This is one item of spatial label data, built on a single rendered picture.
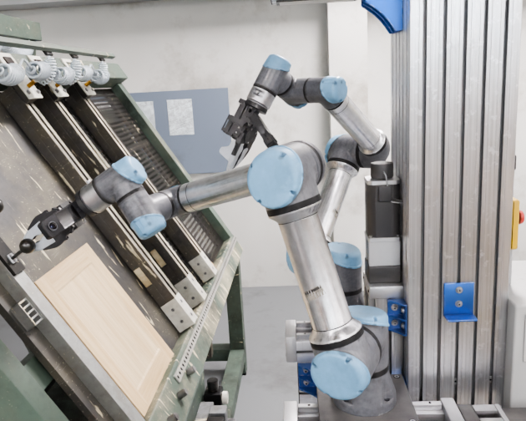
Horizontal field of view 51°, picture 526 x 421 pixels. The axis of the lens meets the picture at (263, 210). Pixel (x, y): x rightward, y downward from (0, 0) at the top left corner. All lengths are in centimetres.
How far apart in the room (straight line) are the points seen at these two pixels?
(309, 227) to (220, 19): 374
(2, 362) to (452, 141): 112
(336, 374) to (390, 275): 44
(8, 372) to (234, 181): 64
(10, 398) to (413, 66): 115
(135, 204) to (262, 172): 37
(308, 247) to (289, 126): 362
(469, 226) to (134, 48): 383
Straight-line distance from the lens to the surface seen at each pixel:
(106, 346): 171
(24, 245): 143
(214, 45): 472
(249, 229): 485
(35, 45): 201
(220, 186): 131
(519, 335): 152
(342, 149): 194
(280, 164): 106
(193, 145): 475
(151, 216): 131
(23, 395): 134
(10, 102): 215
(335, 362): 114
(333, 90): 159
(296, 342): 181
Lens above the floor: 179
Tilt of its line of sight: 13 degrees down
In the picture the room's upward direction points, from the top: 3 degrees counter-clockwise
